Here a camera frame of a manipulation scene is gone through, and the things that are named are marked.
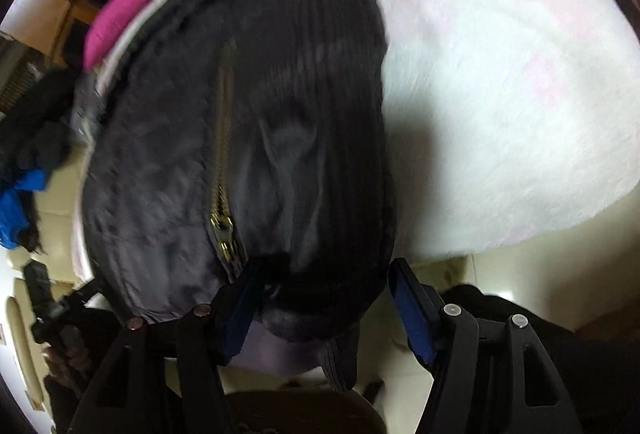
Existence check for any white fluffy bed blanket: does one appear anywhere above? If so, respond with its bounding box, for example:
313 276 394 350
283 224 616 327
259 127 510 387
69 0 640 265

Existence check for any pile of black clothes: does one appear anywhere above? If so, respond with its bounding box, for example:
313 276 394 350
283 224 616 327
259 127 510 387
0 68 101 256

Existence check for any wooden cabinet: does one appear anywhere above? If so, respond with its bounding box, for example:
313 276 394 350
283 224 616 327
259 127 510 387
1 0 99 64

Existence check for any blue garment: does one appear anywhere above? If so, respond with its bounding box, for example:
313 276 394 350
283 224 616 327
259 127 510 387
1 168 50 252

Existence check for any magenta pillow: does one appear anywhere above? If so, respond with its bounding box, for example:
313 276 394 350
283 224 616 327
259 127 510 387
82 0 152 72

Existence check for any dark navy quilted jacket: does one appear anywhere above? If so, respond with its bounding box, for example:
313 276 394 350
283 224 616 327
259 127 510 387
81 0 396 390

